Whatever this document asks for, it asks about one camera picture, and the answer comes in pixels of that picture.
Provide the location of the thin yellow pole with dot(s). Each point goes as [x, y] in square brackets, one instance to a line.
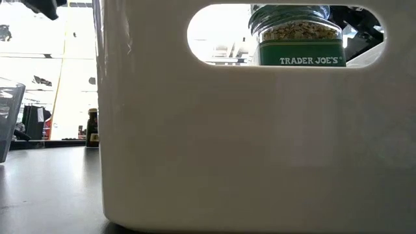
[58, 91]

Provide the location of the smoky grey plastic bin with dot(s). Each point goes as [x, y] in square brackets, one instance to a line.
[9, 123]

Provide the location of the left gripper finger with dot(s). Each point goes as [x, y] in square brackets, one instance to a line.
[45, 6]

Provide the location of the black aluminium table frame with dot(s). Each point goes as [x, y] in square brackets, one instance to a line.
[48, 143]

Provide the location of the dark wall fixture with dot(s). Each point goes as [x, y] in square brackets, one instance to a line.
[5, 34]
[42, 81]
[92, 81]

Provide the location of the translucent white plastic bin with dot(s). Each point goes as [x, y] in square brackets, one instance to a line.
[227, 146]

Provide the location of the green-lid glass spice jar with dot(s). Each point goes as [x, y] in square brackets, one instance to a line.
[302, 52]

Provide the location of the black background cabinet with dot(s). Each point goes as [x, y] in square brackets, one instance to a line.
[32, 123]

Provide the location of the yellow-lid black spice can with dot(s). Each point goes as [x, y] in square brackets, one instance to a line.
[93, 130]

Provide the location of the red background object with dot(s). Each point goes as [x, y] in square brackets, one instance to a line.
[48, 130]

